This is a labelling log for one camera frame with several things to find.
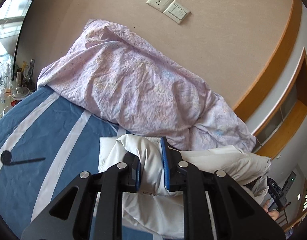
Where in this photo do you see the white light switch panel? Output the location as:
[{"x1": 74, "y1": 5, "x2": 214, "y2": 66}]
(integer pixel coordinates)
[{"x1": 163, "y1": 0, "x2": 191, "y2": 25}]

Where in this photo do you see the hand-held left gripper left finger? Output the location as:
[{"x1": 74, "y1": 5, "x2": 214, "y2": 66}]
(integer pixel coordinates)
[{"x1": 21, "y1": 152, "x2": 141, "y2": 240}]

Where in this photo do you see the wall mirror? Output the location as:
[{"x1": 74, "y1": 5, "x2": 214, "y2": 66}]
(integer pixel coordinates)
[{"x1": 0, "y1": 0, "x2": 47, "y2": 60}]

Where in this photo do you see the person's right hand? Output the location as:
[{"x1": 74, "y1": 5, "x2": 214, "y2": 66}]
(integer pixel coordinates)
[{"x1": 263, "y1": 199, "x2": 281, "y2": 222}]

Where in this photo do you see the pink floral duvet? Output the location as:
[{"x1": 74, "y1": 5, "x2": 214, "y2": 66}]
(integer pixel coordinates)
[{"x1": 37, "y1": 19, "x2": 256, "y2": 153}]

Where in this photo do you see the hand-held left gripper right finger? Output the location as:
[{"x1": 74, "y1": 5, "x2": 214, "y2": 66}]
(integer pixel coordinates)
[{"x1": 160, "y1": 136, "x2": 286, "y2": 240}]

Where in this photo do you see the group of bottles and jars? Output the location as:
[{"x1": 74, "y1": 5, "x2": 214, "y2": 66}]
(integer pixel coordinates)
[{"x1": 0, "y1": 55, "x2": 36, "y2": 105}]

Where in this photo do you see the wooden shelf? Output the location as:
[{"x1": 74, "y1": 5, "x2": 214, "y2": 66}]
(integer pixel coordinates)
[{"x1": 282, "y1": 216, "x2": 307, "y2": 233}]

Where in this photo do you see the beige puffer jacket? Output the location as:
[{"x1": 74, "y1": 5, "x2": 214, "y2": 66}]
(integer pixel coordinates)
[{"x1": 97, "y1": 134, "x2": 272, "y2": 240}]

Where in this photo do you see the white wall socket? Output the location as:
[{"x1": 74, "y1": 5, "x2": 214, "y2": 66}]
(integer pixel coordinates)
[{"x1": 146, "y1": 0, "x2": 173, "y2": 12}]

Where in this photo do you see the wooden wall trim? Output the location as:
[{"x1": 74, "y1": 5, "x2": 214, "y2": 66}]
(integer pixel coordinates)
[{"x1": 232, "y1": 0, "x2": 302, "y2": 125}]

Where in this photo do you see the bed with blue striped sheet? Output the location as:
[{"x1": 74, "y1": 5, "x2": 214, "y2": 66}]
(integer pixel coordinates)
[{"x1": 0, "y1": 85, "x2": 156, "y2": 240}]

